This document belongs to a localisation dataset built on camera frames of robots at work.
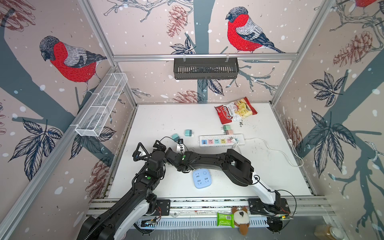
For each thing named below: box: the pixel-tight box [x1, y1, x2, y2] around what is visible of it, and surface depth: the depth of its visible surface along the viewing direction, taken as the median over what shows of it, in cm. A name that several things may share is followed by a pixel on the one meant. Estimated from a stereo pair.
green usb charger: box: [223, 125, 231, 132], surface depth 106 cm
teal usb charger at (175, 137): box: [171, 133, 180, 142], surface depth 102 cm
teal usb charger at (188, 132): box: [184, 129, 195, 137], surface depth 103 cm
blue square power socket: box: [192, 168, 212, 189], surface depth 83 cm
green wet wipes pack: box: [216, 212, 235, 229], surface depth 71 cm
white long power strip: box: [199, 133, 246, 147], surface depth 97 cm
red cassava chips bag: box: [214, 96, 258, 125], surface depth 112 cm
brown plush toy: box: [232, 207, 250, 236], surface depth 70 cm
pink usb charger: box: [226, 129, 234, 135], surface depth 103 cm
